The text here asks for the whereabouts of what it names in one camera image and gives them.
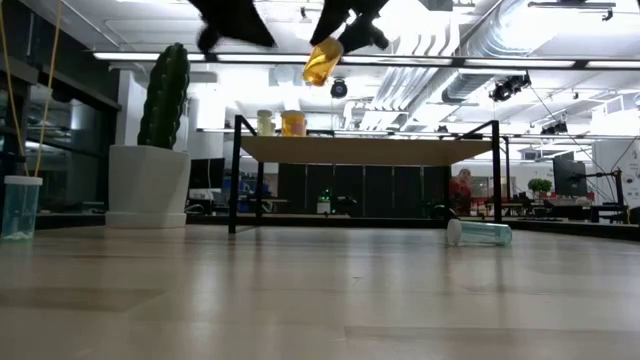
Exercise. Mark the large orange medicine bottle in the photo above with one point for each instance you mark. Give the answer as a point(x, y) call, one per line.
point(321, 65)

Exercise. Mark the black computer monitor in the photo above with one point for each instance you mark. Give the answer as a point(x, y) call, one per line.
point(570, 177)
point(206, 173)

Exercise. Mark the round black ceiling spotlight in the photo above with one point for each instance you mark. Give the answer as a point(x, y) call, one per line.
point(339, 88)

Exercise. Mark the white globe pendant lamp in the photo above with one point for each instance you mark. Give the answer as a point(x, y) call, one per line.
point(301, 27)

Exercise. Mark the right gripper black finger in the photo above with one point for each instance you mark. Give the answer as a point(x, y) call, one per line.
point(365, 35)
point(332, 20)

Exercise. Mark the green cactus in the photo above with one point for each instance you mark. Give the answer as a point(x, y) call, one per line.
point(165, 95)

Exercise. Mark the white box green light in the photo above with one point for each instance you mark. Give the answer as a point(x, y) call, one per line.
point(325, 205)

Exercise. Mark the black ceiling light track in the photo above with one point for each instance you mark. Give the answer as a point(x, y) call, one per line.
point(572, 5)

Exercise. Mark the clear bottle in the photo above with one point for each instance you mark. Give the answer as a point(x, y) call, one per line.
point(21, 210)

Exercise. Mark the small green potted plant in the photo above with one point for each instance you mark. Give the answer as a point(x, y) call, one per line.
point(540, 186)

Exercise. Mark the small teal medicine bottle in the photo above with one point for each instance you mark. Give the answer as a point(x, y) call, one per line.
point(482, 233)

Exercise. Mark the white faceted plant pot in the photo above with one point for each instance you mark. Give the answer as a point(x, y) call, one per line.
point(147, 185)

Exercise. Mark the silver ceiling air duct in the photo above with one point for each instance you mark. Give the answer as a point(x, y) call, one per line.
point(465, 86)

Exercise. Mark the black partition panels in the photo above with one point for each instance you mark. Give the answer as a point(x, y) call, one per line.
point(380, 190)

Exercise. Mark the long ceiling light strip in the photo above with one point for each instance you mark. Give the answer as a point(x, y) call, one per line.
point(400, 61)

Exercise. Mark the small pale yellow medicine bottle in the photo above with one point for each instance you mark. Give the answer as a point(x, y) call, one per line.
point(265, 124)

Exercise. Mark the person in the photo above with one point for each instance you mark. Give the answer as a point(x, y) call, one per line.
point(460, 190)

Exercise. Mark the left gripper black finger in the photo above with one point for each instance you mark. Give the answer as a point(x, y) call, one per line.
point(230, 12)
point(210, 32)

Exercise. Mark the wooden shelf black metal legs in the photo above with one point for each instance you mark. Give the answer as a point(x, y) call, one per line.
point(360, 151)

